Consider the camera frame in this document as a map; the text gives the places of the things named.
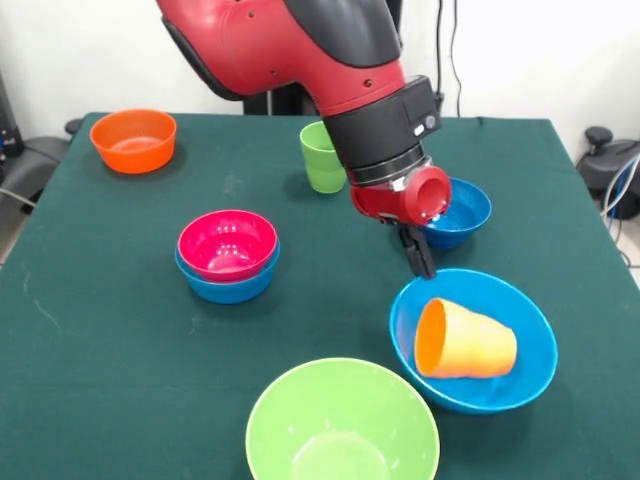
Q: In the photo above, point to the large green bowl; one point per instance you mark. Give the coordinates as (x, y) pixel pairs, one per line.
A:
(340, 425)

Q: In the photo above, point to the small light blue bowl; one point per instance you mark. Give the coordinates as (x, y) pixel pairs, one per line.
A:
(230, 292)

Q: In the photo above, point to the orange bowl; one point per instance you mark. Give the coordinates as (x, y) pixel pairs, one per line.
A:
(132, 155)

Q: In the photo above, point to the small dark blue bowl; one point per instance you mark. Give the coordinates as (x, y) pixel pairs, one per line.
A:
(465, 220)

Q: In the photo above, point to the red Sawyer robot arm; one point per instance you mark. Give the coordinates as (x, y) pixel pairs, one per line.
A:
(300, 50)

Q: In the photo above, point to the green cup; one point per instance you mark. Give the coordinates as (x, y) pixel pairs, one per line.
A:
(320, 170)

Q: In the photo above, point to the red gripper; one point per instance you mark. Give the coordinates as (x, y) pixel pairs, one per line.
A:
(400, 202)

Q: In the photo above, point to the small pink bowl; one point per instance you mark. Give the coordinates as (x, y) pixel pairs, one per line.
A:
(225, 245)

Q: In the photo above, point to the dark green table cloth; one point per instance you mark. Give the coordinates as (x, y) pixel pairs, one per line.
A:
(100, 375)

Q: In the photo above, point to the black pedestal leg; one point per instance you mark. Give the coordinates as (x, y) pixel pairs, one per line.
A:
(600, 165)
(40, 155)

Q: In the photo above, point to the orange cup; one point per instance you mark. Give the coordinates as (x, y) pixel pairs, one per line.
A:
(475, 345)

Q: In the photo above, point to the large light blue bowl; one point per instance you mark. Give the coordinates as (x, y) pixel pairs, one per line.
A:
(530, 325)

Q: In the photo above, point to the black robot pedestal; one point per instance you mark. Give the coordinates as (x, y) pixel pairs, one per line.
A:
(285, 102)

